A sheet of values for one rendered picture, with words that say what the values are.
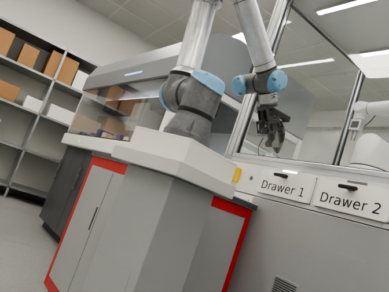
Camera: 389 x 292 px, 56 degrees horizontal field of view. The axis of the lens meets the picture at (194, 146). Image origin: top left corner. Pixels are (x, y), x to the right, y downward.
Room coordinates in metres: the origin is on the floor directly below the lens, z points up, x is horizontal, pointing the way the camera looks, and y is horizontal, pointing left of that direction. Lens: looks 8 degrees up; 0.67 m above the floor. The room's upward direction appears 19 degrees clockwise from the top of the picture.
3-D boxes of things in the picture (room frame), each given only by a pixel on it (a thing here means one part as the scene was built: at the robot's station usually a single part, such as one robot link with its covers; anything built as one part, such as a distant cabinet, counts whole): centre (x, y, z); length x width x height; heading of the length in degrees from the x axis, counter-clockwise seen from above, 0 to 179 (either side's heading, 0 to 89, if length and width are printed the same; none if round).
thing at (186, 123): (1.13, 0.03, 0.89); 0.15 x 0.15 x 0.10
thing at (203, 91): (1.14, 0.03, 1.00); 0.13 x 0.12 x 0.14; 33
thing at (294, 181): (1.58, -0.42, 0.87); 0.29 x 0.02 x 0.11; 34
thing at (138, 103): (3.19, 0.25, 1.13); 1.78 x 1.14 x 0.45; 34
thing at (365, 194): (1.31, -0.59, 0.87); 0.29 x 0.02 x 0.11; 34
